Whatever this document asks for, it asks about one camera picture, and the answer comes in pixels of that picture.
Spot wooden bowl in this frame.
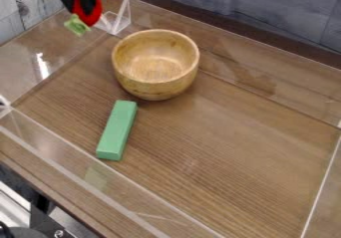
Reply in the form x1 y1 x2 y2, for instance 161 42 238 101
113 29 200 101

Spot red plush strawberry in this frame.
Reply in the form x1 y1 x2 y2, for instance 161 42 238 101
65 0 103 37

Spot green rectangular block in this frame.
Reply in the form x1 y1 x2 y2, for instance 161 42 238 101
97 100 138 161

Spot black equipment lower left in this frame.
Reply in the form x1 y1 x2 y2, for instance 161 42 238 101
0 206 78 238

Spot clear acrylic tray wall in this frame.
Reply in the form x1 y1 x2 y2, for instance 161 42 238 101
0 0 341 238

